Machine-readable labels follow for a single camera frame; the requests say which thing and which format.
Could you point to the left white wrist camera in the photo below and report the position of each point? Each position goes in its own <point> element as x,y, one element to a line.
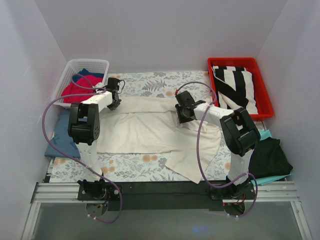
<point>98,86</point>

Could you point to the aluminium frame rail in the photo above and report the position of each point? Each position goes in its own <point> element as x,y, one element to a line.
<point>67,193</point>

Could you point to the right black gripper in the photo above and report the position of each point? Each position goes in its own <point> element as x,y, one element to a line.
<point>180,115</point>

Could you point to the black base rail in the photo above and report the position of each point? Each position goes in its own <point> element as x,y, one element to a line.
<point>161,195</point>

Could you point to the red plastic bin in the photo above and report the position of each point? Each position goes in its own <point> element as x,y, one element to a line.
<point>263,102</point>

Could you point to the red crumpled t-shirt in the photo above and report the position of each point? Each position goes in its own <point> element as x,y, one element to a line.
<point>88,81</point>

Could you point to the teal folded t-shirt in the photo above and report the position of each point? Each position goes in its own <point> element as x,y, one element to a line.
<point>265,133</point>

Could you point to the black white striped shirt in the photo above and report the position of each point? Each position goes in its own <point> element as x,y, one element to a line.
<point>234,88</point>

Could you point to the floral table mat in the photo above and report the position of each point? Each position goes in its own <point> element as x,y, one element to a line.
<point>148,167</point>

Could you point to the cream white t-shirt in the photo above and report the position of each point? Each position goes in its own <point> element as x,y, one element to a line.
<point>150,125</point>

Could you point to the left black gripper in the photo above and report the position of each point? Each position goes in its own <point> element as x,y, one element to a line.
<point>116,100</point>

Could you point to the navy blue t-shirt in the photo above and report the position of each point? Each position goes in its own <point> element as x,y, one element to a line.
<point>86,73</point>

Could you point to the blue folded t-shirt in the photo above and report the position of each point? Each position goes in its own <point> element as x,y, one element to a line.
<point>61,139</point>

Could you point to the white plastic laundry basket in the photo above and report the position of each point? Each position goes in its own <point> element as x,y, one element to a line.
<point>74,66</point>

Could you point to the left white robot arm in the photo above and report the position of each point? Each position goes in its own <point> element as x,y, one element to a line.
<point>84,129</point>

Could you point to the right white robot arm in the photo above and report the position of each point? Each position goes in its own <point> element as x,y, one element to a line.
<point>240,134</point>

